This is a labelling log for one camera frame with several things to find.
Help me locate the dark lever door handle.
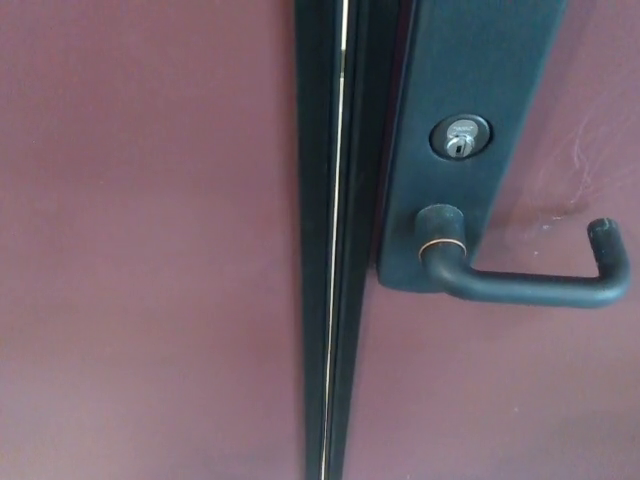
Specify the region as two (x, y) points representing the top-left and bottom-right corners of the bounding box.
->
(414, 201), (633, 310)

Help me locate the plain maroon door leaf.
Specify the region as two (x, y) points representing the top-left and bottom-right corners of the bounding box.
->
(0, 0), (302, 480)

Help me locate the maroon door leaf with handle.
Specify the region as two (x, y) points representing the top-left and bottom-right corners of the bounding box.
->
(342, 0), (640, 480)

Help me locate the dark handle backplate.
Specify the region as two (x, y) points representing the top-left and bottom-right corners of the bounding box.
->
(376, 0), (570, 292)

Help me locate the silver lock cylinder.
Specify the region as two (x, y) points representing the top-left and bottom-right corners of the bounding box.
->
(428, 113), (494, 162)

